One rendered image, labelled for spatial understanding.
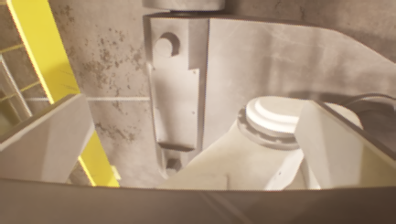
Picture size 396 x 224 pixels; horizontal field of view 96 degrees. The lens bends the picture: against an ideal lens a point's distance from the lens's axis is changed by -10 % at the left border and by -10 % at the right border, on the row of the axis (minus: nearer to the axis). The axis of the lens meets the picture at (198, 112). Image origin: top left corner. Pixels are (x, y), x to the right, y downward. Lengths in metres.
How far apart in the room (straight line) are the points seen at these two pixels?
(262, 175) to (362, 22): 0.53
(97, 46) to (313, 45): 0.67
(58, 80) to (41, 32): 0.06
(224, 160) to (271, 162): 0.07
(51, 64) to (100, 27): 0.48
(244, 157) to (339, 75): 0.30
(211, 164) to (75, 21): 0.69
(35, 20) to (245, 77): 0.39
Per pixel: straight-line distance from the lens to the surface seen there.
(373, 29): 0.72
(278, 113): 0.36
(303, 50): 0.48
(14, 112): 1.32
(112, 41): 0.76
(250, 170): 0.30
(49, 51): 0.32
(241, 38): 0.45
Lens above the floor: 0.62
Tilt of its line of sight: 57 degrees down
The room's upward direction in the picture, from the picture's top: 159 degrees counter-clockwise
